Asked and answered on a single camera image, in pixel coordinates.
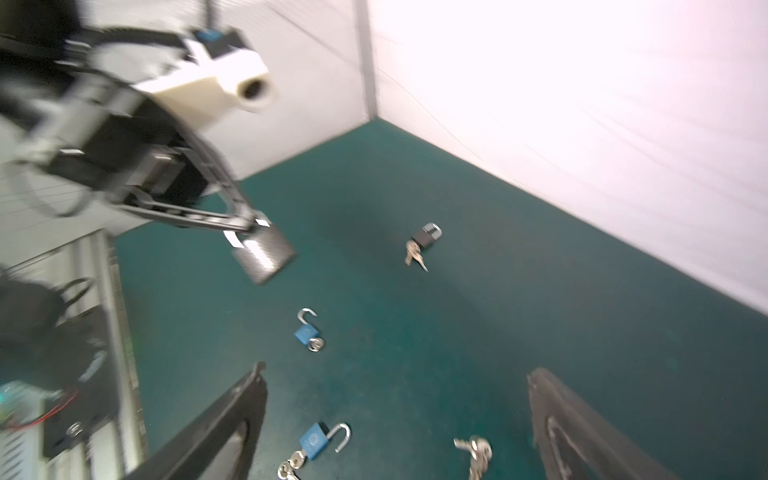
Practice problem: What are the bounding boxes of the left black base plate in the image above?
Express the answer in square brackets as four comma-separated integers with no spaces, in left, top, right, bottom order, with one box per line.
[42,306,119,459]

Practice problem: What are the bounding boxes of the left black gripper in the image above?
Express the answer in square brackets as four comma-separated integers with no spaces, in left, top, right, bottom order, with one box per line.
[35,77,270,234]

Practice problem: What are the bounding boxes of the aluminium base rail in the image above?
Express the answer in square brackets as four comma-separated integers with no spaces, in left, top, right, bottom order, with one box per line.
[1,231,147,479]

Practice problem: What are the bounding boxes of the black padlock with keys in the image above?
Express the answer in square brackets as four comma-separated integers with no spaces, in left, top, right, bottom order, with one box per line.
[404,223,443,272]

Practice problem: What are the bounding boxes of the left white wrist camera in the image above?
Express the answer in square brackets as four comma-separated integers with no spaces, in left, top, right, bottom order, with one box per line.
[133,28,278,130]

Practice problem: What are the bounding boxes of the dark grey padlock with keys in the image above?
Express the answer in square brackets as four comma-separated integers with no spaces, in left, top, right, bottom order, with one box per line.
[224,219,297,285]

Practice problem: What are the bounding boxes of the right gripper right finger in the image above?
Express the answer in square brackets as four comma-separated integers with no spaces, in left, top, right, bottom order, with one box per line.
[528,367,676,479]

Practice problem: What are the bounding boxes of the green table mat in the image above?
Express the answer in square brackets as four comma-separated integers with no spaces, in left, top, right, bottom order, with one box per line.
[115,122,767,479]

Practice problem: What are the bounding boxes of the blue padlock left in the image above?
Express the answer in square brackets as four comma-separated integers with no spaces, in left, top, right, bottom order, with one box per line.
[294,308,325,353]

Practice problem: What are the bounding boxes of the blue padlock with keys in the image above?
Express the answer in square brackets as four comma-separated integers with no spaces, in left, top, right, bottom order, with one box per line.
[276,423,352,480]

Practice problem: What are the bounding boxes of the silver keys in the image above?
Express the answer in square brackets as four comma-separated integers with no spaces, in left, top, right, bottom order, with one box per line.
[453,436,493,480]

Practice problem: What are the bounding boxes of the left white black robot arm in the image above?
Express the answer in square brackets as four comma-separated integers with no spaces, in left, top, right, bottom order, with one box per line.
[1,1,274,234]

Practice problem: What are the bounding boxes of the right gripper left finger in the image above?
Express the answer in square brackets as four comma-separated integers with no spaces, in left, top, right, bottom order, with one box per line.
[126,362,268,479]

